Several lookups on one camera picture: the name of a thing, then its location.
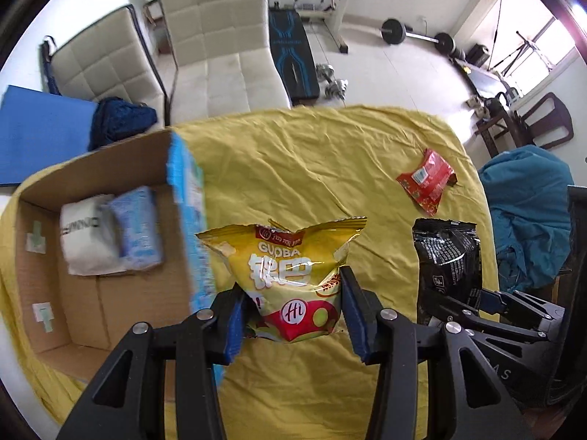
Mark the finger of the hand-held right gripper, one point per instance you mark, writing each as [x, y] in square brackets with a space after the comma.
[489, 301]
[458, 317]

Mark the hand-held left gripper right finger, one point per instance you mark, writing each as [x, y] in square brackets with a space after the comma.
[354, 321]

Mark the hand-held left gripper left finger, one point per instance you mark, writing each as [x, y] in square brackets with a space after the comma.
[235, 325]

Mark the black snack bag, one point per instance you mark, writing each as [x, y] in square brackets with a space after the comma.
[447, 261]

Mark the yellow snack bag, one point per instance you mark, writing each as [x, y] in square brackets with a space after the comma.
[291, 279]

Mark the cardboard box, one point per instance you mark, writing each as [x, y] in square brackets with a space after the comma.
[128, 256]

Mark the teal cloth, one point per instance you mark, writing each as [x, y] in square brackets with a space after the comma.
[527, 201]

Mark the light blue tissue pack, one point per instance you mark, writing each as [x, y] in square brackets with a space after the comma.
[137, 229]

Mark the red snack packet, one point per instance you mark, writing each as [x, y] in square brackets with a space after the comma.
[426, 178]

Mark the yellow cloth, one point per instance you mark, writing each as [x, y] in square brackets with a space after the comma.
[312, 160]

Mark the white tissue pack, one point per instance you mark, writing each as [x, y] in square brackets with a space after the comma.
[89, 238]

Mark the small wooden stool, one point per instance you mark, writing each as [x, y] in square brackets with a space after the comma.
[497, 130]

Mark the dark wooden chair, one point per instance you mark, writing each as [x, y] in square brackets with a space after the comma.
[550, 121]

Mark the dark desk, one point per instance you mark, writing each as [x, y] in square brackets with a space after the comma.
[486, 75]

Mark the dark blue knitted blanket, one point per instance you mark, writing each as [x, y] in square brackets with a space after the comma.
[121, 121]

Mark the metal dumbbell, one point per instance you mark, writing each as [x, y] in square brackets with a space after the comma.
[337, 86]

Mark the black tripod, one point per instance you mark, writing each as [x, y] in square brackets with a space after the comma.
[518, 52]

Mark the blue mat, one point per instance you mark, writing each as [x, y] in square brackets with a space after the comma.
[43, 133]

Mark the black and blue weight bench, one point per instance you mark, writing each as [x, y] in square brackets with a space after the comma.
[293, 55]

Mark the large beige padded chair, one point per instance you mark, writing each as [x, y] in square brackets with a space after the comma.
[224, 50]

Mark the short barbell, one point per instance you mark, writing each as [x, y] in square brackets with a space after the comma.
[394, 31]

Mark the small beige padded chair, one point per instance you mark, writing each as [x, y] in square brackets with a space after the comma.
[105, 62]

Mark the white barbell rack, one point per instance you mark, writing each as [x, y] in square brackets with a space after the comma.
[337, 7]

